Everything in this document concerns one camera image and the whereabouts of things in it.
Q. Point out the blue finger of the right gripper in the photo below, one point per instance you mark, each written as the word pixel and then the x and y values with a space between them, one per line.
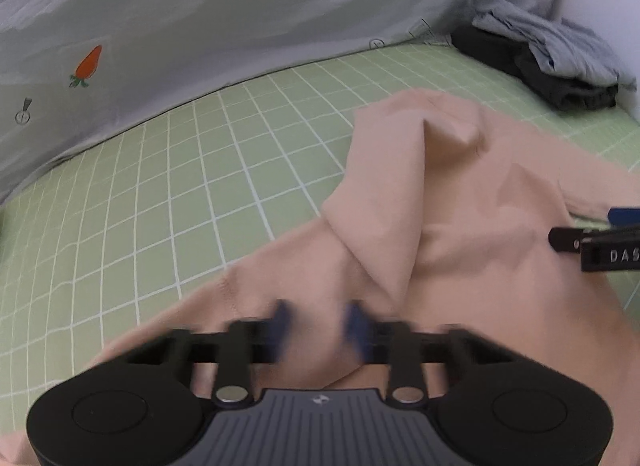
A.
pixel 624 216

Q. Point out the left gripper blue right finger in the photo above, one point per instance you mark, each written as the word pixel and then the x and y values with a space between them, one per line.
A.
pixel 394 345

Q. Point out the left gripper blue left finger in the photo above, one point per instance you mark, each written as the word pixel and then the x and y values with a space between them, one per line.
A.
pixel 245 344

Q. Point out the beige long-sleeve shirt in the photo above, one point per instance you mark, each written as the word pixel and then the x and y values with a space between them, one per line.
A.
pixel 441 222

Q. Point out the grey-blue folded garment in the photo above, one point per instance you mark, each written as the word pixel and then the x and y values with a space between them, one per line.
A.
pixel 561 49

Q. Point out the black folded garment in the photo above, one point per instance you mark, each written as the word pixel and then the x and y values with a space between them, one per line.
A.
pixel 515 58

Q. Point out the green grid mat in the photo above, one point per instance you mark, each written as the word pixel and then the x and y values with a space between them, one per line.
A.
pixel 117 234

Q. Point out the grey carrot-print backdrop cloth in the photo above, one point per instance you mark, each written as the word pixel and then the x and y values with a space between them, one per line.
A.
pixel 76 72

